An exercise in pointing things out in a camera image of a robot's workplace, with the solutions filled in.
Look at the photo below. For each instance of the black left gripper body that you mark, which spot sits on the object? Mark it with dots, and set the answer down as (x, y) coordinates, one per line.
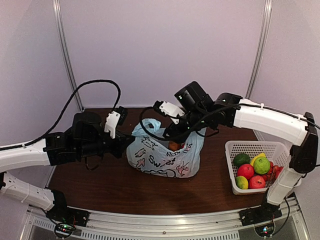
(90, 148)

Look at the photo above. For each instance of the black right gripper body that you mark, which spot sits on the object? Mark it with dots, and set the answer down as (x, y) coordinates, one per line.
(193, 116)

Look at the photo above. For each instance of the light blue plastic bag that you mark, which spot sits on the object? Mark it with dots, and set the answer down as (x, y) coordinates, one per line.
(152, 156)

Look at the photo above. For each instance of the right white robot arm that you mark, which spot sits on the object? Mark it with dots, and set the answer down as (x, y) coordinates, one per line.
(231, 110)

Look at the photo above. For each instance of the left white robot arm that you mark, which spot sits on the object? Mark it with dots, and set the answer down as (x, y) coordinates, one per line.
(25, 167)

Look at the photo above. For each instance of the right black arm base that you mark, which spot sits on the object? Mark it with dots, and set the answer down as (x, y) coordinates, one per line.
(263, 213)

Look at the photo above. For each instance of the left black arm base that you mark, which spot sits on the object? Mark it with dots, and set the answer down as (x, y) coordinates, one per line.
(62, 213)

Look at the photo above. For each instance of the orange fruit in bag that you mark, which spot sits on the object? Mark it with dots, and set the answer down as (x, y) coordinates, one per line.
(173, 146)

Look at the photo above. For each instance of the dark green fruit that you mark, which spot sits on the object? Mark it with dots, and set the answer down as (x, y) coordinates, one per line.
(241, 159)

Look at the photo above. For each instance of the small green yellow fruit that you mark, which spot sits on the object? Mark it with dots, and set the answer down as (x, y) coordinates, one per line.
(242, 183)

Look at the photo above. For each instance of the red apple back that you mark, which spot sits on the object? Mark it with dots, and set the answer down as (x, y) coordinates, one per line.
(246, 170)

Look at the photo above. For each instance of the red apple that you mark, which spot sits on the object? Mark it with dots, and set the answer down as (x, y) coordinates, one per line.
(256, 182)
(246, 170)

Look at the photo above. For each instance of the large green apple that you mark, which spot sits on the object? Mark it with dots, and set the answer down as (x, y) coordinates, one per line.
(262, 166)

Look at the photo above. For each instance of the white plastic basket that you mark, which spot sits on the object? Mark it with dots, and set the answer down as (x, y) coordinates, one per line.
(275, 152)

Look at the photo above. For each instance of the red apple front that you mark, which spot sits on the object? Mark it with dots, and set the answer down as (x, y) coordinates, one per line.
(256, 182)

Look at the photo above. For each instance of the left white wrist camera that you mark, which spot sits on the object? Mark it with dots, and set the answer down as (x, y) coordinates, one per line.
(115, 118)

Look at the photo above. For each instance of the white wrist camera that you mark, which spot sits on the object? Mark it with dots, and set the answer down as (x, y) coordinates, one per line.
(170, 110)
(115, 118)

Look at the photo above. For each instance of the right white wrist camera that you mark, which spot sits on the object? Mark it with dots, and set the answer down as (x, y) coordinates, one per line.
(170, 110)

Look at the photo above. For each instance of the aluminium front rail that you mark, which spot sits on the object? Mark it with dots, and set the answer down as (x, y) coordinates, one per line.
(225, 225)

